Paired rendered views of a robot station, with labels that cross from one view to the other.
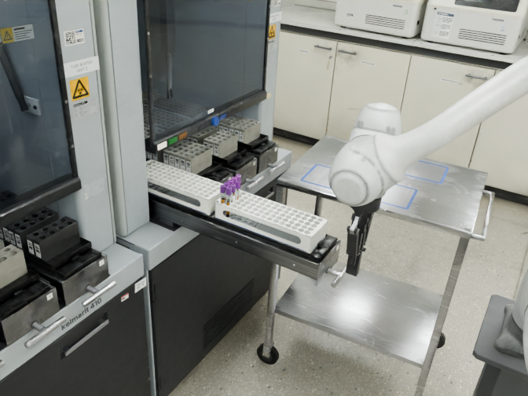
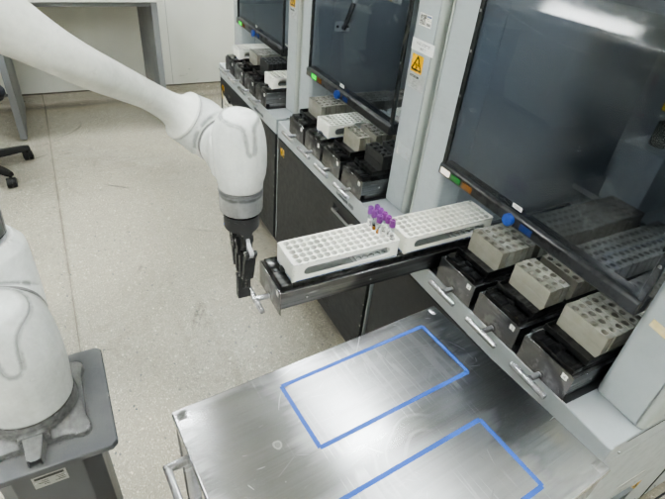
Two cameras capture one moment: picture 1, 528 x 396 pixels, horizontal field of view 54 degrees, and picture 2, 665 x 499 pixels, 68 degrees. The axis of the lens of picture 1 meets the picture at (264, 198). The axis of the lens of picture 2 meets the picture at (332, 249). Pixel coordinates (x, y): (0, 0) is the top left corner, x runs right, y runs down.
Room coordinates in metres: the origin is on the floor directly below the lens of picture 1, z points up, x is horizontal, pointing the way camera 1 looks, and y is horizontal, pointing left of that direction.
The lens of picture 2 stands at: (1.67, -0.89, 1.56)
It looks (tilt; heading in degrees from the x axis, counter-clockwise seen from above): 36 degrees down; 120
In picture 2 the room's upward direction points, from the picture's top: 6 degrees clockwise
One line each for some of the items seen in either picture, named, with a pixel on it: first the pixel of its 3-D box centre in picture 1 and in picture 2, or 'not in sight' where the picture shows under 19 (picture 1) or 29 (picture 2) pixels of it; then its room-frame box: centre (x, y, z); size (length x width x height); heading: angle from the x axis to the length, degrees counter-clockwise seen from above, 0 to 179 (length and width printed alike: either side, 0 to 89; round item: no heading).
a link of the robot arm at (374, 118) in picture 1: (375, 140); (237, 148); (1.05, -0.23, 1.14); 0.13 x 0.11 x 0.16; 159
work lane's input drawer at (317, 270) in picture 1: (228, 221); (381, 256); (1.25, 0.10, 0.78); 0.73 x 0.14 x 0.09; 61
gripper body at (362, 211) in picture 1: (363, 208); (241, 228); (1.06, -0.24, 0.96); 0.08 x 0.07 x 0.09; 151
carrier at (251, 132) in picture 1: (250, 133); (584, 330); (1.76, 0.07, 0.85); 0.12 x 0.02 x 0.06; 150
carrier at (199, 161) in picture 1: (199, 161); (487, 249); (1.49, 0.21, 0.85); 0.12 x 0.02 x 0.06; 151
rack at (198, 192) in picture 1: (177, 187); (438, 227); (1.34, 0.26, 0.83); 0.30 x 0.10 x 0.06; 61
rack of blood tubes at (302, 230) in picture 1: (269, 220); (338, 250); (1.19, -0.02, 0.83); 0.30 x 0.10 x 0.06; 61
